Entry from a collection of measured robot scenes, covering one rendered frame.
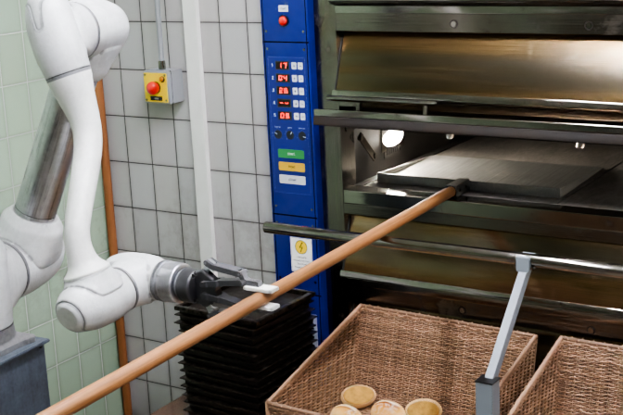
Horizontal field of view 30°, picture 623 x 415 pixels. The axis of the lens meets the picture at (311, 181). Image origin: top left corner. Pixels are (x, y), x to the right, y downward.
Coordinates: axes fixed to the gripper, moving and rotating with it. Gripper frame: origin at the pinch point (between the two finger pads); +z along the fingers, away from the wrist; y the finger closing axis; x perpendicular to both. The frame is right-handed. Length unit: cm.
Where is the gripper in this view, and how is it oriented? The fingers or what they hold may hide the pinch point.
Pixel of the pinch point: (261, 296)
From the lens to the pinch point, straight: 241.6
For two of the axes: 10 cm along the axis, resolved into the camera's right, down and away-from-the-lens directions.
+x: -5.3, 2.2, -8.2
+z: 8.5, 0.8, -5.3
